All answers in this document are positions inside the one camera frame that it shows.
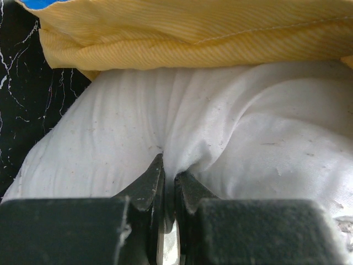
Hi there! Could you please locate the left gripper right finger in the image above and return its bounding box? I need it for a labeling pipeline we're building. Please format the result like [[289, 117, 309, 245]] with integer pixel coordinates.
[[175, 172, 349, 264]]

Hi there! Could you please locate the white pillow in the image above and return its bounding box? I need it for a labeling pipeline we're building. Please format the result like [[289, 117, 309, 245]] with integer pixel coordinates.
[[1, 60, 353, 238]]

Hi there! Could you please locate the orange and blue pillowcase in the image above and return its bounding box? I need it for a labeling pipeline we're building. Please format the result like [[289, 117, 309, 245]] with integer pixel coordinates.
[[20, 1, 352, 80]]

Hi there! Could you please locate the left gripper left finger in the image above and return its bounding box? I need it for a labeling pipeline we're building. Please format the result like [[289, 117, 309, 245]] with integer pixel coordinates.
[[1, 155, 165, 264]]

